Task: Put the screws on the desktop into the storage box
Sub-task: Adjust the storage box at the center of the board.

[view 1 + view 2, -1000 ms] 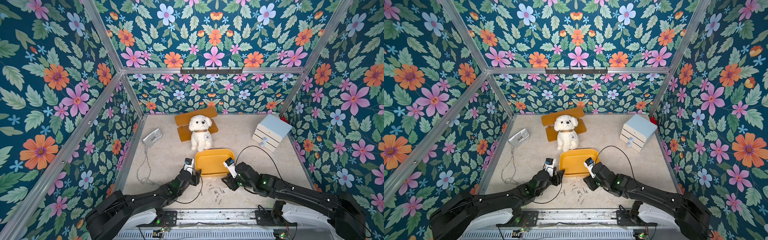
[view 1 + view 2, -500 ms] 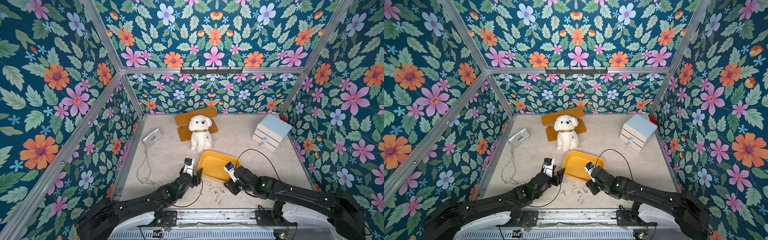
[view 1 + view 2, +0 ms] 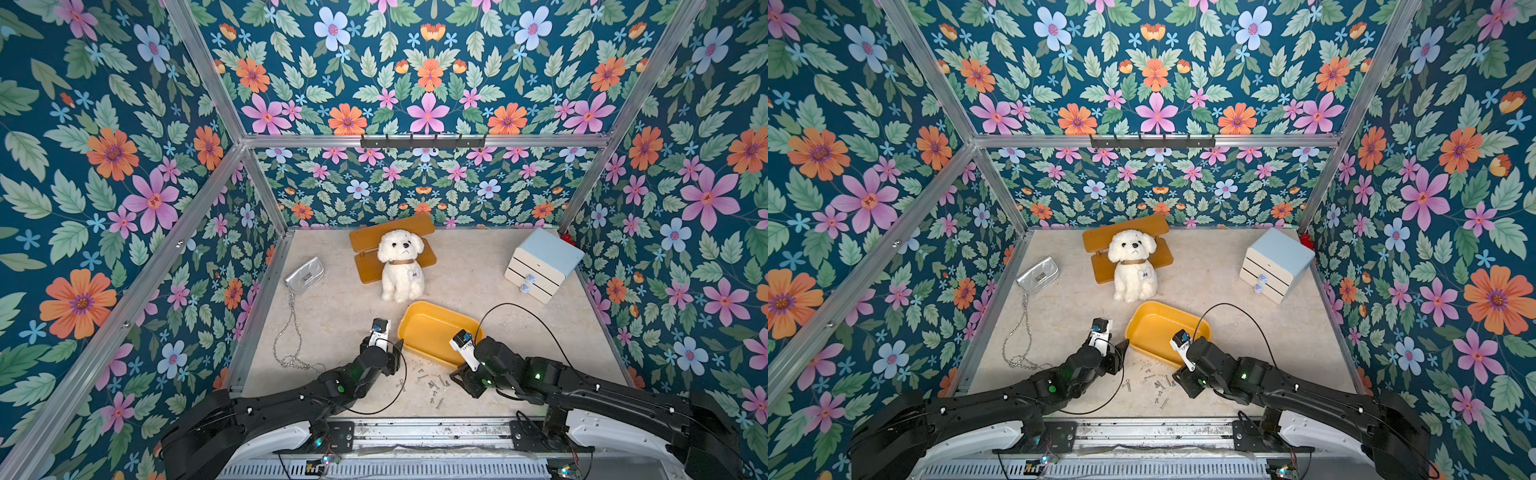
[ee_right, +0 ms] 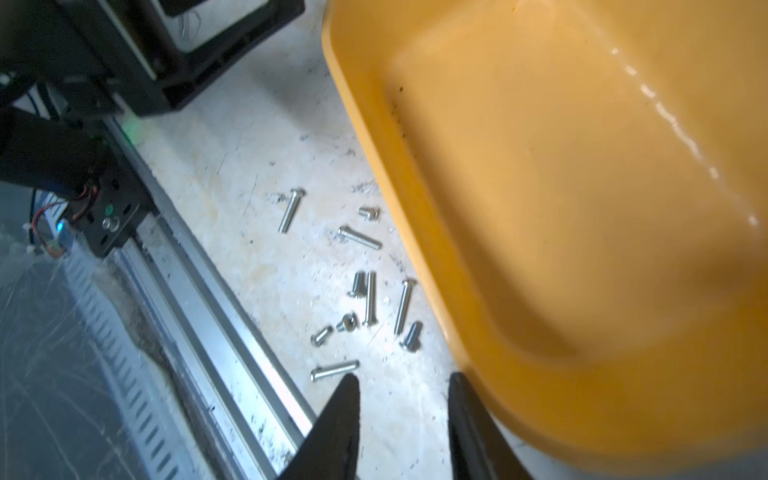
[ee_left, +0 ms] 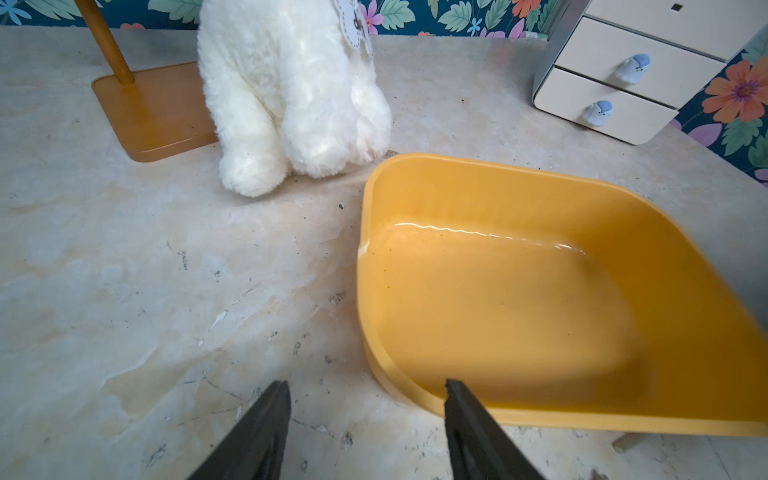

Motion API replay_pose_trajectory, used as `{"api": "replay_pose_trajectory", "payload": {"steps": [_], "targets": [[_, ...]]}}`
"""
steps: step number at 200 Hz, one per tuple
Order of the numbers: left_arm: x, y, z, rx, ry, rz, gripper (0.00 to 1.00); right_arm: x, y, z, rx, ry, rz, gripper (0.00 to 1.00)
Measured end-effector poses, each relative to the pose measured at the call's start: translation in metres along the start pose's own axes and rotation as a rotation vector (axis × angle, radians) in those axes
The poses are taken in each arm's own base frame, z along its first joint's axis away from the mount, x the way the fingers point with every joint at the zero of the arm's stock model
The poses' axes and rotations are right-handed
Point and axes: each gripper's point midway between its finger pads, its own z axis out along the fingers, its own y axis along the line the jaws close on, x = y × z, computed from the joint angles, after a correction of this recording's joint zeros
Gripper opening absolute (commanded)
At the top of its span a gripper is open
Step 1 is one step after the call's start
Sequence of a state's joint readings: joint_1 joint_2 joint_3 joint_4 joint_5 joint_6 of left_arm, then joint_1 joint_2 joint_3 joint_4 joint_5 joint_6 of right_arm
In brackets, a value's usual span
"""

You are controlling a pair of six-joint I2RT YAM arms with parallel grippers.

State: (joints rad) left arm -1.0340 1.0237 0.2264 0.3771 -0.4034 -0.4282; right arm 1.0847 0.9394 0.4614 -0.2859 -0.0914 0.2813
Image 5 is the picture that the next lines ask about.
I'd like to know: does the yellow plastic storage box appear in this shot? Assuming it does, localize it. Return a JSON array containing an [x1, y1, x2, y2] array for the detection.
[[357, 154, 767, 437]]

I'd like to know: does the white plush dog toy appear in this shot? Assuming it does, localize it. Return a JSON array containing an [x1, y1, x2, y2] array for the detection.
[[197, 0, 392, 197]]

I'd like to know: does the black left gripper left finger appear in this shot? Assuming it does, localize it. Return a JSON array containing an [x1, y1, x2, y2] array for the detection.
[[188, 380, 291, 480]]

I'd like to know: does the white mini drawer cabinet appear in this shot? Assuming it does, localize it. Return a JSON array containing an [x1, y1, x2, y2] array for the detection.
[[532, 0, 767, 145]]

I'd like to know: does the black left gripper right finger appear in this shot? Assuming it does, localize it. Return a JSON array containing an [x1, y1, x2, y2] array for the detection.
[[444, 379, 544, 480]]

